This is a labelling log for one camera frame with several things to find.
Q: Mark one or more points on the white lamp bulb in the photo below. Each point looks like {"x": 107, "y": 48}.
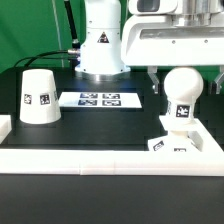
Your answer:
{"x": 182, "y": 86}

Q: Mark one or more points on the white marker tag sheet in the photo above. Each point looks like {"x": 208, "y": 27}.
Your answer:
{"x": 99, "y": 100}

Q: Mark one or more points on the white lamp shade cone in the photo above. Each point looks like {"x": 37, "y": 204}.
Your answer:
{"x": 39, "y": 101}

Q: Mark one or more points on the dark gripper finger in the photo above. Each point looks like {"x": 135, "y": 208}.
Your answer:
{"x": 152, "y": 73}
{"x": 216, "y": 84}

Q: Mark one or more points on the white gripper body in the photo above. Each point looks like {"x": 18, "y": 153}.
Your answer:
{"x": 154, "y": 41}

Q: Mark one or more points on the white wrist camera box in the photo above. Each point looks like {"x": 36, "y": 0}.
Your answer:
{"x": 146, "y": 7}

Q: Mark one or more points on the white lamp base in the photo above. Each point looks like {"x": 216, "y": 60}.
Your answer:
{"x": 177, "y": 138}

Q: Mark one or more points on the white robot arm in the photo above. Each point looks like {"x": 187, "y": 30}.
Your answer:
{"x": 100, "y": 54}

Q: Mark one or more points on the white foam border frame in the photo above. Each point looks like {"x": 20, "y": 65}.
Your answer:
{"x": 209, "y": 161}

